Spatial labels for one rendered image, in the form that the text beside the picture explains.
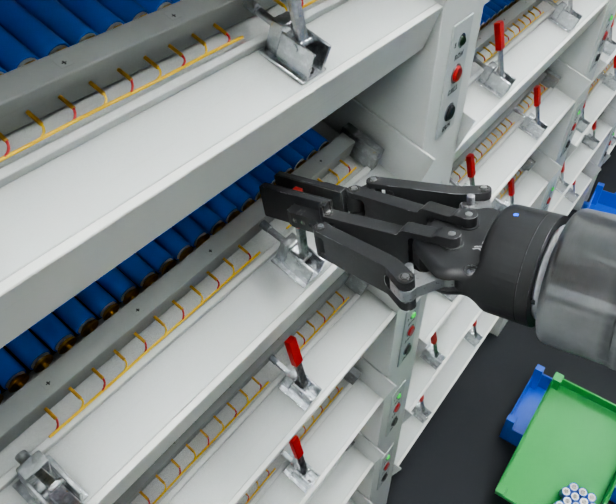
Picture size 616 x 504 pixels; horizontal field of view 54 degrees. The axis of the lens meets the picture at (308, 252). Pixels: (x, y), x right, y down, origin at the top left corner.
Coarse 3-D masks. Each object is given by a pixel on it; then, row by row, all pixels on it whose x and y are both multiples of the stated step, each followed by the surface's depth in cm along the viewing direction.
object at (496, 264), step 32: (448, 224) 42; (480, 224) 42; (512, 224) 37; (544, 224) 36; (416, 256) 41; (448, 256) 40; (480, 256) 37; (512, 256) 36; (448, 288) 39; (480, 288) 38; (512, 288) 36; (512, 320) 39
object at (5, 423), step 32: (320, 160) 61; (256, 224) 54; (192, 256) 50; (224, 256) 52; (256, 256) 54; (160, 288) 48; (192, 288) 50; (128, 320) 46; (160, 320) 48; (96, 352) 44; (32, 384) 41; (64, 384) 42; (0, 416) 39; (32, 416) 41; (0, 448) 40
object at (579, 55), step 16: (592, 32) 112; (608, 32) 118; (576, 48) 115; (592, 48) 113; (576, 64) 116; (560, 128) 125; (544, 144) 130; (560, 144) 127; (560, 160) 134; (544, 192) 136
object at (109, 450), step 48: (384, 144) 64; (384, 192) 64; (240, 288) 53; (288, 288) 54; (144, 336) 48; (192, 336) 49; (240, 336) 50; (96, 384) 45; (144, 384) 46; (192, 384) 47; (48, 432) 42; (96, 432) 43; (144, 432) 44; (96, 480) 41
